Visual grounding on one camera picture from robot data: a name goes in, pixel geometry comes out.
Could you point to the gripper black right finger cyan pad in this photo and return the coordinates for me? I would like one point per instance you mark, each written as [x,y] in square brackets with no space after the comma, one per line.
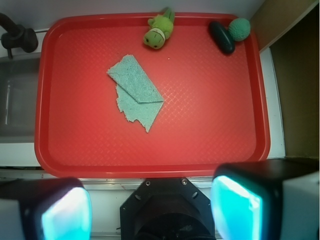
[277,199]

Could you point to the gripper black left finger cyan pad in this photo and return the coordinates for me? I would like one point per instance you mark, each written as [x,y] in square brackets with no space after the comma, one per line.
[45,209]

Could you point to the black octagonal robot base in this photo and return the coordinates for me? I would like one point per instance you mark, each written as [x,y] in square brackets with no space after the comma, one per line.
[167,209]

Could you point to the red plastic tray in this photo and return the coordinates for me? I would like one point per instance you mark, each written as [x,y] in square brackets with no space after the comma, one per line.
[214,110]

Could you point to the teal folded cloth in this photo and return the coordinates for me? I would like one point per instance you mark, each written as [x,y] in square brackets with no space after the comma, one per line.
[137,96]

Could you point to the grey translucent bin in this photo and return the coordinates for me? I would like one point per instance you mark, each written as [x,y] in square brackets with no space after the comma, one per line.
[18,97]

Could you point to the dark oval stone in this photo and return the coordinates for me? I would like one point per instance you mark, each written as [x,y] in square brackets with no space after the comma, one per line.
[221,37]

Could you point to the teal knitted ball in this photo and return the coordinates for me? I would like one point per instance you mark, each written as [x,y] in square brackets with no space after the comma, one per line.
[239,29]

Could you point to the green plush frog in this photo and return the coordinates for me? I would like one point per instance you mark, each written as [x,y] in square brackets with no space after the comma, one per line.
[160,29]

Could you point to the black cable connector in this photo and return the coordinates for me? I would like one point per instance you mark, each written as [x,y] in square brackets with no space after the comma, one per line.
[17,36]

